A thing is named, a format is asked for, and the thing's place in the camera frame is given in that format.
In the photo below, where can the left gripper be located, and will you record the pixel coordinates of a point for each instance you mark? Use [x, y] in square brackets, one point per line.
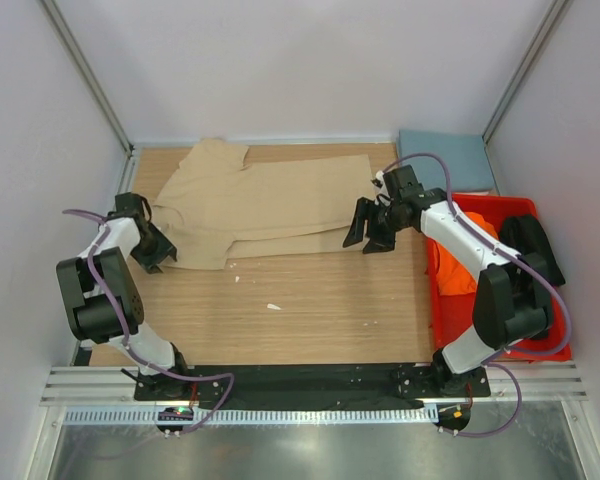
[162, 247]

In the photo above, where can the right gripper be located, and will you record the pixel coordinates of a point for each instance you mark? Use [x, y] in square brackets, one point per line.
[365, 210]

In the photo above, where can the beige t shirt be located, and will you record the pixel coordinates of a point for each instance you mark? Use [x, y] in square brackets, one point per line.
[214, 207]

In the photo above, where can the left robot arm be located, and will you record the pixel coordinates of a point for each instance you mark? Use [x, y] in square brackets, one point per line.
[101, 300]

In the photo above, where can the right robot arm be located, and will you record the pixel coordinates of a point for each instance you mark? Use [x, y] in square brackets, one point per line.
[512, 300]

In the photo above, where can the orange t shirt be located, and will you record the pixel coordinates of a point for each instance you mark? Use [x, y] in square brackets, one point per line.
[455, 270]

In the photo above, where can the folded blue t shirt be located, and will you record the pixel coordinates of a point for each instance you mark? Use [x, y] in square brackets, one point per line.
[463, 154]

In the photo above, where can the red plastic bin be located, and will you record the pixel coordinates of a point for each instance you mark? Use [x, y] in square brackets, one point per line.
[452, 315]

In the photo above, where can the black t shirt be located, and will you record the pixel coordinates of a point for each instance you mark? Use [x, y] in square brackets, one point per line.
[525, 234]

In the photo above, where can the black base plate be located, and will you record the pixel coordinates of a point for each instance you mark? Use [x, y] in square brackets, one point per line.
[312, 387]

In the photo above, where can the slotted cable duct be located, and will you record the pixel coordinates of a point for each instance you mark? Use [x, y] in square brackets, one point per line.
[177, 416]

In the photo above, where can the left aluminium frame post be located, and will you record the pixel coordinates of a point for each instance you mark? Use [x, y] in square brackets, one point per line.
[71, 45]

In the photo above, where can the aluminium frame post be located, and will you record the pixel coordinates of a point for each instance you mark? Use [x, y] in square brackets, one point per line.
[540, 39]
[71, 45]

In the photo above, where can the aluminium front rail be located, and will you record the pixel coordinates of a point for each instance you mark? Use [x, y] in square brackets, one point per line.
[73, 386]

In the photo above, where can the right aluminium frame post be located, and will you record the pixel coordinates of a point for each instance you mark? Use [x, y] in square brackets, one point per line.
[540, 39]

